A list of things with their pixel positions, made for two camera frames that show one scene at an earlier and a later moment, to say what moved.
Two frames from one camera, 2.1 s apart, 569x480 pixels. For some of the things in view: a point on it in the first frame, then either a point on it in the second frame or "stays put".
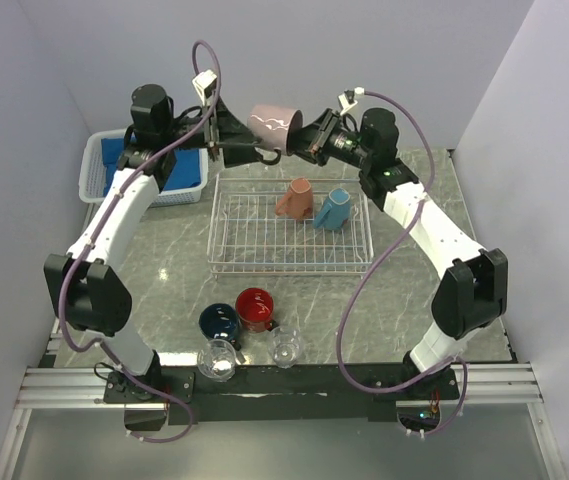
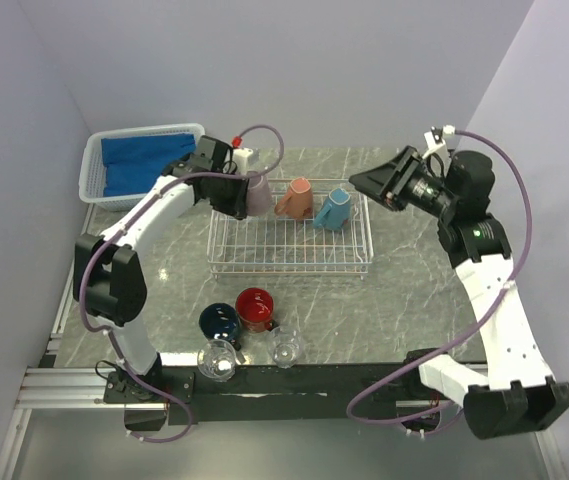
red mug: [255, 309] stays put
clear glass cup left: [216, 359] stays put
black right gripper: [310, 141] to [387, 183]
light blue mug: [335, 212] stays put
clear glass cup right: [285, 343] stays put
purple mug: [275, 124] to [259, 196]
